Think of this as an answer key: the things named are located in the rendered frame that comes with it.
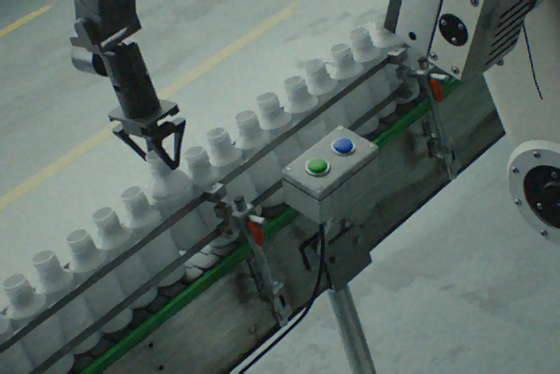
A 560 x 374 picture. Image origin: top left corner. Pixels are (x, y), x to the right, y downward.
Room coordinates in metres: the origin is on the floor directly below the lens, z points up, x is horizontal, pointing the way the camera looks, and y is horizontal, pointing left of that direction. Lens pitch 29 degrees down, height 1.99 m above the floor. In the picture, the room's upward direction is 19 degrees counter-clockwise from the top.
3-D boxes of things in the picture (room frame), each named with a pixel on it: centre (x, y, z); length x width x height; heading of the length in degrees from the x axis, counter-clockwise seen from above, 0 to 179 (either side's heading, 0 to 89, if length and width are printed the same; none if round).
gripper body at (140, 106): (1.67, 0.17, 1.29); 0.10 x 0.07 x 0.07; 36
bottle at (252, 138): (1.77, 0.03, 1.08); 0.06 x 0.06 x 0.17
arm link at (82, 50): (1.70, 0.19, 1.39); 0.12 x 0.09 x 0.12; 36
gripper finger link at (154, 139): (1.66, 0.16, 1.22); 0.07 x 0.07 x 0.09; 36
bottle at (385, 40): (1.98, -0.26, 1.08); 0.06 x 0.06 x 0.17
